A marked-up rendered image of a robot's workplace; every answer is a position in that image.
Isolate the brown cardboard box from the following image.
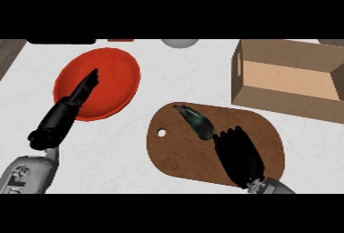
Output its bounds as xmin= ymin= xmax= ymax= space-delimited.
xmin=230 ymin=39 xmax=344 ymax=125

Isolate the grey round object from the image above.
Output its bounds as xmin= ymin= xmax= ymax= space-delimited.
xmin=159 ymin=39 xmax=200 ymax=49

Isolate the dark green bell pepper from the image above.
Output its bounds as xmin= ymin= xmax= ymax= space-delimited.
xmin=171 ymin=105 xmax=216 ymax=142

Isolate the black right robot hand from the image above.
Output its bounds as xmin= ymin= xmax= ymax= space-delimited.
xmin=210 ymin=125 xmax=265 ymax=189

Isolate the red round plate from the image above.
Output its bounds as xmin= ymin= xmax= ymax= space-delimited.
xmin=51 ymin=46 xmax=141 ymax=123

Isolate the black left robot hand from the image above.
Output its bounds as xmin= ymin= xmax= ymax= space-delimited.
xmin=26 ymin=67 xmax=100 ymax=152

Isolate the brown wooden cutting board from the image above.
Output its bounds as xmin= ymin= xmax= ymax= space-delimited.
xmin=144 ymin=101 xmax=286 ymax=187

